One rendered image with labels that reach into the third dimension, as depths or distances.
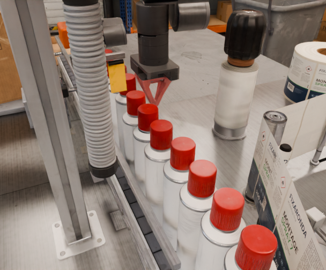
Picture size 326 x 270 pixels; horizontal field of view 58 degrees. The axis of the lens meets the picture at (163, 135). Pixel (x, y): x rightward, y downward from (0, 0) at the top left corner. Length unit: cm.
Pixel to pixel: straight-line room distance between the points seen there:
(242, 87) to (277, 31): 224
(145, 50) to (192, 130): 30
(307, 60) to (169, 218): 64
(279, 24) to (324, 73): 199
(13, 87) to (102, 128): 77
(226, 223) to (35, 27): 30
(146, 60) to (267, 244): 39
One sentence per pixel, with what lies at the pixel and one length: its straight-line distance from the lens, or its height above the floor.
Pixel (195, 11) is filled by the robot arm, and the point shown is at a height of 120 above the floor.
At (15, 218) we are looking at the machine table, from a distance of 69.
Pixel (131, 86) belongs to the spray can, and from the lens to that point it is 57.
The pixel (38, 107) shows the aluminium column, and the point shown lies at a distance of 42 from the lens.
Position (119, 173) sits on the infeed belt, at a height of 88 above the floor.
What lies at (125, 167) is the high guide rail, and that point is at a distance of 54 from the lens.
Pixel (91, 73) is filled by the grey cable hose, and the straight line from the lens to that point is 28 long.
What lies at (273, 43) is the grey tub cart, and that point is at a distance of 295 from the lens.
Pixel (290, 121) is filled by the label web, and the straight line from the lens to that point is 60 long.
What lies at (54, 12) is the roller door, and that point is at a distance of 486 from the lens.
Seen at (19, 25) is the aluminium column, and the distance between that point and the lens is 38.
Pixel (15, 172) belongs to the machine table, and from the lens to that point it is 80.
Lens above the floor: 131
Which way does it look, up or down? 35 degrees down
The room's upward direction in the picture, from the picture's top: 1 degrees clockwise
